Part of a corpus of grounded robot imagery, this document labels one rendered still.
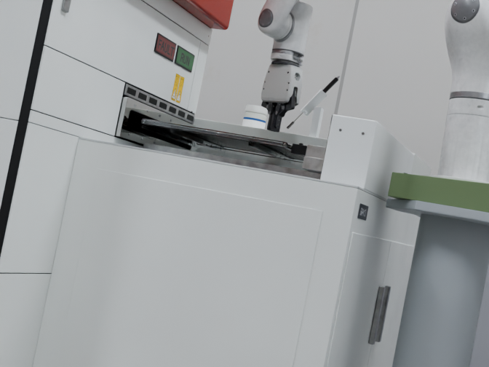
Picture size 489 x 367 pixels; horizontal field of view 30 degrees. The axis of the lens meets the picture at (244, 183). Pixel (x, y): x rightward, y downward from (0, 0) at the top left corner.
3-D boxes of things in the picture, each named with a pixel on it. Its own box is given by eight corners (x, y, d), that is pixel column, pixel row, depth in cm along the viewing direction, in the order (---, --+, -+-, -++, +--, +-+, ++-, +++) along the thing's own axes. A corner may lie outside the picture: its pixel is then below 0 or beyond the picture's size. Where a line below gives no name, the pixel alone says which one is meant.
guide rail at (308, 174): (141, 154, 223) (143, 142, 223) (144, 155, 225) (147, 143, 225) (338, 189, 206) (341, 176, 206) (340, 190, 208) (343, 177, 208)
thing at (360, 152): (319, 180, 186) (332, 113, 187) (369, 202, 238) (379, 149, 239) (364, 188, 183) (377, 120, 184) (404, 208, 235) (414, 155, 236)
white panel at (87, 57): (18, 120, 180) (59, -77, 181) (177, 167, 257) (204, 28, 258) (31, 122, 179) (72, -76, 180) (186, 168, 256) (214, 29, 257)
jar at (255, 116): (236, 133, 279) (243, 103, 280) (244, 136, 286) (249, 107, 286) (258, 137, 277) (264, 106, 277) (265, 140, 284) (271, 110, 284)
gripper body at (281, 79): (310, 65, 234) (302, 108, 234) (281, 64, 242) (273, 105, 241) (291, 57, 229) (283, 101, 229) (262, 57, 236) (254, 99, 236)
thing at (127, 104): (113, 135, 214) (121, 95, 214) (184, 158, 255) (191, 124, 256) (120, 136, 213) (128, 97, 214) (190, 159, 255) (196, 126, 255)
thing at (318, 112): (295, 134, 248) (304, 86, 248) (298, 136, 252) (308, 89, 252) (316, 137, 246) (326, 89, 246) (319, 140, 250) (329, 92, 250)
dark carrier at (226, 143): (146, 123, 218) (147, 120, 218) (198, 143, 251) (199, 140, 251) (282, 145, 207) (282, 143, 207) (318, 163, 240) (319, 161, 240)
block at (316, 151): (305, 156, 207) (307, 143, 207) (308, 158, 210) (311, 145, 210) (339, 162, 204) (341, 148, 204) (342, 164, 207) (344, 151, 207)
